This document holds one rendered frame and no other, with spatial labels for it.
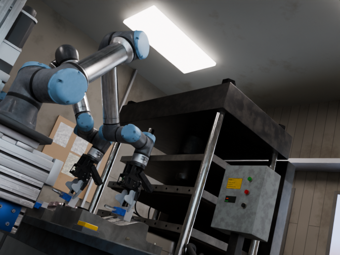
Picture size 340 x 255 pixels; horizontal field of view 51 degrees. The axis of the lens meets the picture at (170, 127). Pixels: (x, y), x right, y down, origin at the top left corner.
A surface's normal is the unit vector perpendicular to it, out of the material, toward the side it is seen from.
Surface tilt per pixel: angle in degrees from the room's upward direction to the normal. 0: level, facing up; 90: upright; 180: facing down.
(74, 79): 96
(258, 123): 90
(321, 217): 90
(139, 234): 90
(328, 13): 180
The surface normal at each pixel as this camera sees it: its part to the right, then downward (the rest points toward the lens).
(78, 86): 0.79, 0.15
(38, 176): 0.67, -0.07
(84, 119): 0.18, -0.31
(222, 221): -0.69, -0.46
